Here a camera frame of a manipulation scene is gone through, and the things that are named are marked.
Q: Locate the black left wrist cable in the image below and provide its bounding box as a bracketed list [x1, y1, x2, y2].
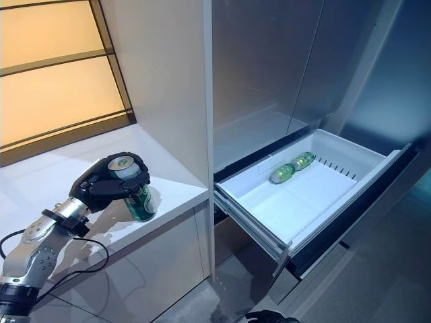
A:
[0, 230, 110, 303]

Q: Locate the dark framed lit window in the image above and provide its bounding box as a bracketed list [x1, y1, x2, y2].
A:
[0, 0, 139, 168]

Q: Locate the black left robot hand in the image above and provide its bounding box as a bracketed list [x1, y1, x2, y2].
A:
[68, 151, 152, 213]

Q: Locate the stainless steel fridge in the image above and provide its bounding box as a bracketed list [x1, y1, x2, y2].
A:
[210, 0, 431, 303]

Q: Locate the dark green beer can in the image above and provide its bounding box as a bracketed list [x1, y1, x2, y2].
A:
[106, 155, 156, 223]

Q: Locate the white counter cabinet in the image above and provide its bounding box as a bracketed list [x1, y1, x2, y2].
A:
[0, 120, 211, 323]

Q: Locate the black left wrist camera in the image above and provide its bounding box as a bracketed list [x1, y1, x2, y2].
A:
[40, 208, 91, 238]

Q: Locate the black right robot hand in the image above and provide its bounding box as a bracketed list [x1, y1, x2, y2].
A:
[244, 310, 297, 323]

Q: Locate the green plastic bottle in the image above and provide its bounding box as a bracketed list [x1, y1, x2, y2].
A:
[270, 163, 298, 185]
[291, 151, 317, 172]

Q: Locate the white fridge drawer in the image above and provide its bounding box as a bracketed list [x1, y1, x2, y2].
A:
[213, 129, 420, 282]

